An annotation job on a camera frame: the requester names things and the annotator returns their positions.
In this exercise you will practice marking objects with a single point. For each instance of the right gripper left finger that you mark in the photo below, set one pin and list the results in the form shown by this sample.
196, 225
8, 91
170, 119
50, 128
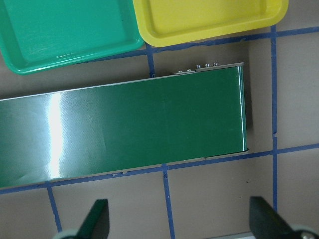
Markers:
97, 223

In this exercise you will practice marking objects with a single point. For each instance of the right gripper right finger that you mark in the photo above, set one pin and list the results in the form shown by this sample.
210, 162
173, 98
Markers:
265, 222

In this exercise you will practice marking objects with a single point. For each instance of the green conveyor belt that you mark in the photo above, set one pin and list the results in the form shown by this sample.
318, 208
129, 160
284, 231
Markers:
87, 131

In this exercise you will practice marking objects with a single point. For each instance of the green plastic tray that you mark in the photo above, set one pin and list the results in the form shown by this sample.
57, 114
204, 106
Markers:
37, 35

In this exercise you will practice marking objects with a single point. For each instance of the yellow plastic tray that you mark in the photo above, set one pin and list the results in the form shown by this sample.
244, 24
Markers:
164, 23

